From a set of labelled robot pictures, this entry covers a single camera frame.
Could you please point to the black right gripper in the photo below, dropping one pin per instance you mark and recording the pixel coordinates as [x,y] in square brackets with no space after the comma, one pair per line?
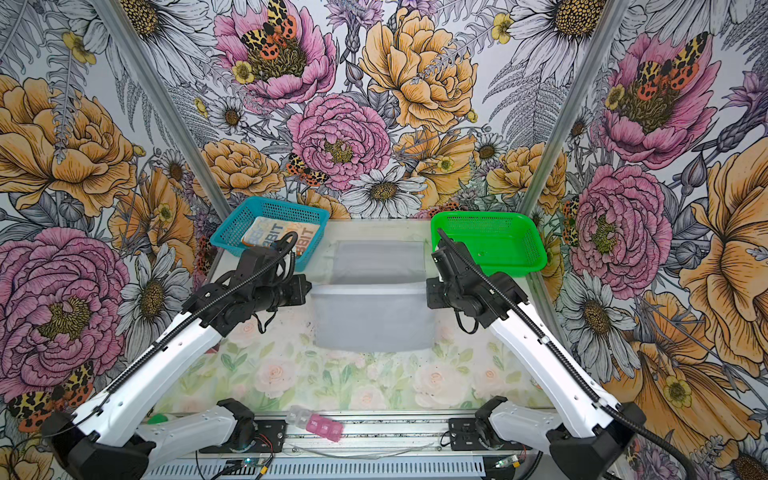
[435,301]

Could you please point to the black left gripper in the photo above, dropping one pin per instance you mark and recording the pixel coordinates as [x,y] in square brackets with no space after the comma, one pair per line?
[299,288]

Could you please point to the blue beige patterned towel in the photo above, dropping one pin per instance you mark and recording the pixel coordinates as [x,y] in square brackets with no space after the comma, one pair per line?
[265,231]

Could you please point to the grey towel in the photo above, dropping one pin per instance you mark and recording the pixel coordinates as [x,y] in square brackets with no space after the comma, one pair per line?
[375,300]

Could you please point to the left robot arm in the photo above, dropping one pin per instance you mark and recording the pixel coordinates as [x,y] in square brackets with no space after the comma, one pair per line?
[106,437]

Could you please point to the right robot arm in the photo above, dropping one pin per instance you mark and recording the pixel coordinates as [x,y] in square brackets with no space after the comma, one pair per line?
[581,437]

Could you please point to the teal plastic basket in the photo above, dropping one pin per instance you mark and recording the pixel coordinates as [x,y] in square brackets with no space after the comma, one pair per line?
[228,234]

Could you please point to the green plastic basket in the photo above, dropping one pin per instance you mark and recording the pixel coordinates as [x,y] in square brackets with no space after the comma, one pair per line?
[498,241]

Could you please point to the pink clear pill organizer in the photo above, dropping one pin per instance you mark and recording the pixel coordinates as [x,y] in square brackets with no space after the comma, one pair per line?
[315,423]

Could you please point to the white bottle green cap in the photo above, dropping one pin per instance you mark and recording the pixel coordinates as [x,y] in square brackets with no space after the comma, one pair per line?
[157,419]

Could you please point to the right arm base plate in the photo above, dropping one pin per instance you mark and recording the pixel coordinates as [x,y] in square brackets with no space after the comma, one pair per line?
[464,436]

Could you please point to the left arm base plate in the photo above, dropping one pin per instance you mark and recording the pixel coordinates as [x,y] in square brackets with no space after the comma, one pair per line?
[262,436]

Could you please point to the aluminium front rail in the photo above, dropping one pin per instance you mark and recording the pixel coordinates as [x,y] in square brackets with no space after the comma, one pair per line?
[377,443]

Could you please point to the aluminium frame post right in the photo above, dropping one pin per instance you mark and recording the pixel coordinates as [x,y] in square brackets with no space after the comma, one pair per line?
[599,48]

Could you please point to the aluminium frame post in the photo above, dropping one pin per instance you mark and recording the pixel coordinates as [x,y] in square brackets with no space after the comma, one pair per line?
[599,48]
[128,42]

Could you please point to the aluminium frame post left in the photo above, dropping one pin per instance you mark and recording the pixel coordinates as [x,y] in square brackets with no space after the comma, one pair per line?
[128,42]

